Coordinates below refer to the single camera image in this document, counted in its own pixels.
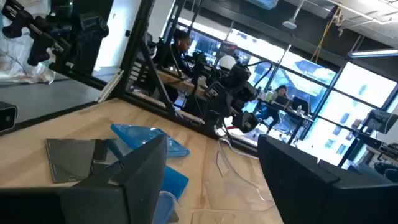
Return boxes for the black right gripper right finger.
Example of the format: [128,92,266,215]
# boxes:
[257,133,398,224]

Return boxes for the wooden office desk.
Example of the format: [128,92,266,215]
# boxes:
[157,70,213,98]

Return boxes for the long ceiling light strip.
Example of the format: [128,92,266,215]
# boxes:
[347,47,398,60]

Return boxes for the black aluminium frame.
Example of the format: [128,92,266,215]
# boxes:
[48,0,259,153]

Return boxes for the silver frame bracket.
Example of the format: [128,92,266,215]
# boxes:
[96,69,125,104]

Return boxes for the black laptop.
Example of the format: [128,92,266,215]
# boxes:
[273,95,292,110]

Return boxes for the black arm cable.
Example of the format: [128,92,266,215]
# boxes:
[244,60,274,88]

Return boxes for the black table-level camera box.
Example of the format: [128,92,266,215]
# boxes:
[0,101,18,134]

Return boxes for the yellow hanging cable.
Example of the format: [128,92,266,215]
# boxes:
[310,6,343,63]

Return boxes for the person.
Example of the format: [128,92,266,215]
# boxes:
[257,84,292,134]
[154,29,194,78]

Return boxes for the white ceiling lamp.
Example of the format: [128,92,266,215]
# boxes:
[282,0,306,30]

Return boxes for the large translucent blue jewel case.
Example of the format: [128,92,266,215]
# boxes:
[110,123,191,159]

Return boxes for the clear plastic bag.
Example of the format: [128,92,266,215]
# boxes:
[214,136,276,215]

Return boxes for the black office chair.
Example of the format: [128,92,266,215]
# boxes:
[290,96,312,116]

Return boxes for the pale blue jewel case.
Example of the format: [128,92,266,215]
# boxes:
[152,190,180,224]

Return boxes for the clear plastic sheet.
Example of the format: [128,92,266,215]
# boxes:
[0,0,57,85]

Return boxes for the white round dome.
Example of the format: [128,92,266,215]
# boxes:
[217,55,238,71]

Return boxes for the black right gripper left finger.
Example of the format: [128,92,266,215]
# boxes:
[60,133,169,224]

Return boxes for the black monitor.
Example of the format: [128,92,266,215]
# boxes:
[361,108,398,135]

